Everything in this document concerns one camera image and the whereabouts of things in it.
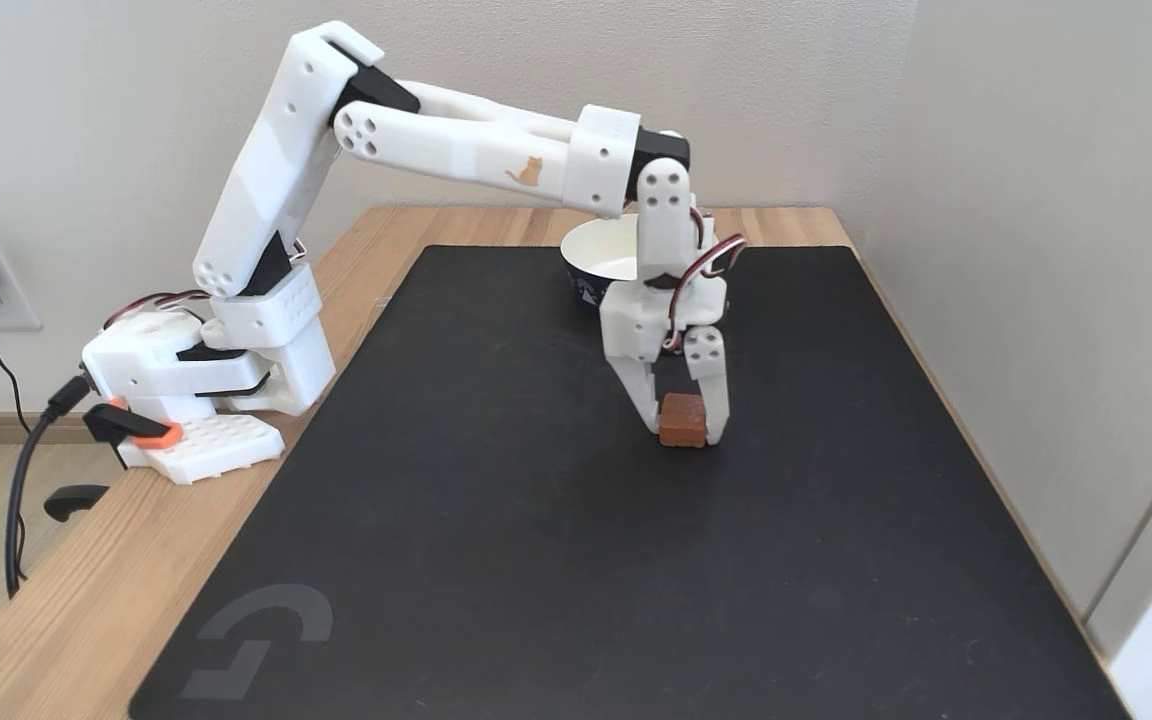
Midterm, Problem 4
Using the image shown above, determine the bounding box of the brown cube toy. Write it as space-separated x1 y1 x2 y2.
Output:
657 393 708 450

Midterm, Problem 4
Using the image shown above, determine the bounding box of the white paper bowl dark print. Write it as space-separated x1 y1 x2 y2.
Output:
560 213 729 314

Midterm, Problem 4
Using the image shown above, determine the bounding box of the black desk mat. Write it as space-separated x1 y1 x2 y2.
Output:
128 245 1132 720

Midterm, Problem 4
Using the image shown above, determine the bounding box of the black orange table clamp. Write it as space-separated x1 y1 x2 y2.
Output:
44 399 184 523

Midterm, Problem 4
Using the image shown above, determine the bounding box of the red white black servo cable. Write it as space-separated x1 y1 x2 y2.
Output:
664 205 748 353

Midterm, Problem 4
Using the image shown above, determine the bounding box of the thick black cable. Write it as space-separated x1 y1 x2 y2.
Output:
4 375 93 599

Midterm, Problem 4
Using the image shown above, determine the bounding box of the thin black adapter cable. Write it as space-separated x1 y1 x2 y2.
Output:
0 305 33 433

